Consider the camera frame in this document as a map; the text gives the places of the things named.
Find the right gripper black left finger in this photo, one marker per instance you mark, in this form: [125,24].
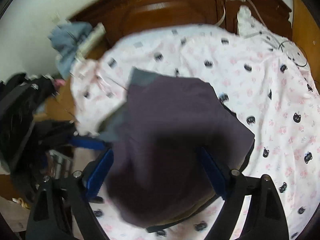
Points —
[48,219]

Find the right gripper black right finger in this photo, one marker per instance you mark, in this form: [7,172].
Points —
[265,218]

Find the purple and grey jacket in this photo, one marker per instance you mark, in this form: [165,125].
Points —
[152,102]

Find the folded olive green garment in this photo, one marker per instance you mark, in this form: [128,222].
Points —
[202,203]

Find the black bag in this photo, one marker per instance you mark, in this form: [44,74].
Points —
[25,141]

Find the folded black garment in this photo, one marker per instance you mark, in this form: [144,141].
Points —
[195,217]

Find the pink cat print bedsheet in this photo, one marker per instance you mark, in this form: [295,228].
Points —
[262,77]

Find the light blue cloth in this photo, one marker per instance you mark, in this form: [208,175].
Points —
[66,39]

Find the light wooden wardrobe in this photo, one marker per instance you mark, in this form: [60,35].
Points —
[305,33]

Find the dark wooden headboard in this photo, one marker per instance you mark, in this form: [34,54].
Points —
[123,17]

